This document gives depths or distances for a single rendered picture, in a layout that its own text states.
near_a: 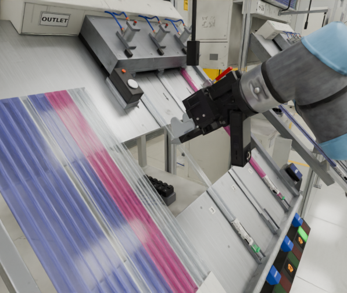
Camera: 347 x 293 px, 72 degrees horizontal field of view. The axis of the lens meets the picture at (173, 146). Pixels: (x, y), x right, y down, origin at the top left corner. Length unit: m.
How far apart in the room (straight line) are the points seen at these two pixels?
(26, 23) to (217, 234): 0.57
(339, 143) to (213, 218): 0.27
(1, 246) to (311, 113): 0.45
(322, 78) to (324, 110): 0.05
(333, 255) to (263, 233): 1.21
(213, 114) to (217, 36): 1.27
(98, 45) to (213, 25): 1.19
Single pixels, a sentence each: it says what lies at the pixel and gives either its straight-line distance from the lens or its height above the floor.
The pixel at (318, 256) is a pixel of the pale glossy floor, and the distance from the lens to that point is 1.77.
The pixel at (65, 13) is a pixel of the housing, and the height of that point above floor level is 1.21.
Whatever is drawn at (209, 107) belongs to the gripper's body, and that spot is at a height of 1.05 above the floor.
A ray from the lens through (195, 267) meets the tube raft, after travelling 0.46.
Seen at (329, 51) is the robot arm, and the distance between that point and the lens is 0.38.
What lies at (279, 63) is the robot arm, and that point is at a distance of 0.40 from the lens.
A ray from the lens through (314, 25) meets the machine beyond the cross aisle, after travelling 5.12.
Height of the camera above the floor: 1.15
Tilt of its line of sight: 23 degrees down
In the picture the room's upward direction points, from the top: straight up
